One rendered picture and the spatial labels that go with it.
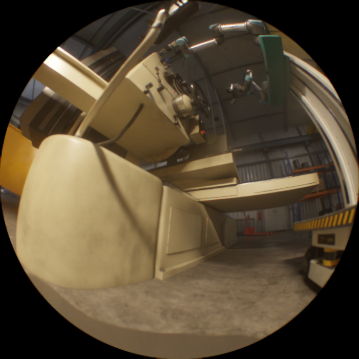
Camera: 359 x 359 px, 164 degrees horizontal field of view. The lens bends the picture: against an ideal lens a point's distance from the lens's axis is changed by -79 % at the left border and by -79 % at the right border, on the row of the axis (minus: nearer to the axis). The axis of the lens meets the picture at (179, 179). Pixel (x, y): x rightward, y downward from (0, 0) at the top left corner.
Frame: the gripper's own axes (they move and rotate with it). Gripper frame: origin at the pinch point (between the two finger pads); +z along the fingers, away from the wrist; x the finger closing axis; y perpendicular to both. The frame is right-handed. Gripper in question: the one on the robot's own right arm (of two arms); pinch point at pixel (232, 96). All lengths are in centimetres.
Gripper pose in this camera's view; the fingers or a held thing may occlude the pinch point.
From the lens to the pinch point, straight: 126.9
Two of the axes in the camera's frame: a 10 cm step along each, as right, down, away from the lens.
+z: -4.9, 8.2, -3.0
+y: 8.0, 2.8, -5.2
